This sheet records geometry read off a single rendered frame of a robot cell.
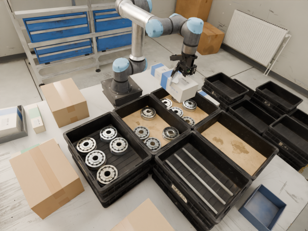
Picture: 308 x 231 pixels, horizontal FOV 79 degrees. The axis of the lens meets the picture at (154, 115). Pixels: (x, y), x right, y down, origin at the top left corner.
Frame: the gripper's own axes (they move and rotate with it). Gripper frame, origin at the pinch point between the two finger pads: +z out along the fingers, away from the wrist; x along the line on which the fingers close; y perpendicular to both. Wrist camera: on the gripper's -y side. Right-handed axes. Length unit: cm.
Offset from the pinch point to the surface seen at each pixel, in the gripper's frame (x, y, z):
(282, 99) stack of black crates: 152, 22, 62
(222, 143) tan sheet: 13.2, 36.4, 27.7
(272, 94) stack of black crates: 151, 11, 62
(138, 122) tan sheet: -23.2, -5.3, 27.9
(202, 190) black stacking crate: -19, 51, 28
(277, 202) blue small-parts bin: 17, 77, 37
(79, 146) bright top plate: -62, -4, 25
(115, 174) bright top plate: -53, 21, 25
